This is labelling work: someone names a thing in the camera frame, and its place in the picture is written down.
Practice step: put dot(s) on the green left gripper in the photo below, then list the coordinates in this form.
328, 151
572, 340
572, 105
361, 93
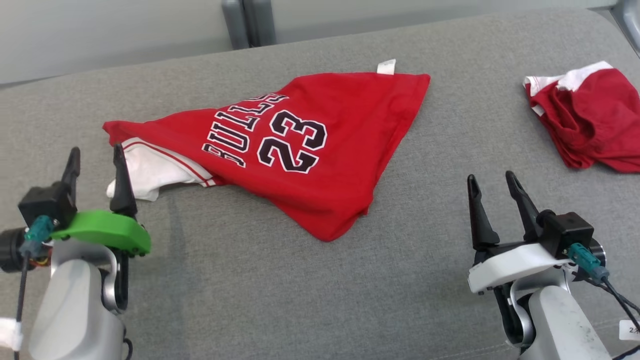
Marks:
110, 230

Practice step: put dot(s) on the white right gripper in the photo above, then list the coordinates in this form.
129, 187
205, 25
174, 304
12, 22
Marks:
510, 265

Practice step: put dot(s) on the red shorts with white trim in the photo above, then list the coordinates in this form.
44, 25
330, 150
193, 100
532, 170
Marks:
600, 125

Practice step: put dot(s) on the red Bulls 23 jersey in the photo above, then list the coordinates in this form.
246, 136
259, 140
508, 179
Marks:
350, 150

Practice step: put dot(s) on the white paper label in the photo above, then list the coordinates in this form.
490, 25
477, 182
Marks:
631, 330

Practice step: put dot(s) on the white tape wrap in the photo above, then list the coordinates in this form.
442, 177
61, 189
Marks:
10, 334

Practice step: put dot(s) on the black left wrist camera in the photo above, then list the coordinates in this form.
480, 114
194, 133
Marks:
47, 202

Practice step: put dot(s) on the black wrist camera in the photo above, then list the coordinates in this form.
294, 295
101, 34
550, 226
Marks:
47, 202
570, 232

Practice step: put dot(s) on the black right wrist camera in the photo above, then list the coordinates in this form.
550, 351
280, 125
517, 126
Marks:
570, 232

